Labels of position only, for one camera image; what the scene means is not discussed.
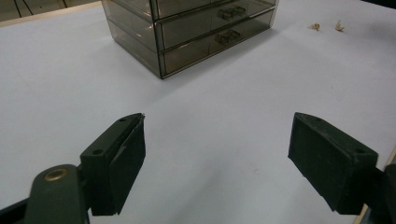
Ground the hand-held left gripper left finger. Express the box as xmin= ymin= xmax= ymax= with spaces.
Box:
xmin=79 ymin=112 xmax=147 ymax=217

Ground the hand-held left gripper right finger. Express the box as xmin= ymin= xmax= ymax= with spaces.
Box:
xmin=288 ymin=111 xmax=379 ymax=216

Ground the smoky clear plastic drawer cabinet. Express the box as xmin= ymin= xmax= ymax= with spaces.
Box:
xmin=101 ymin=0 xmax=279 ymax=79

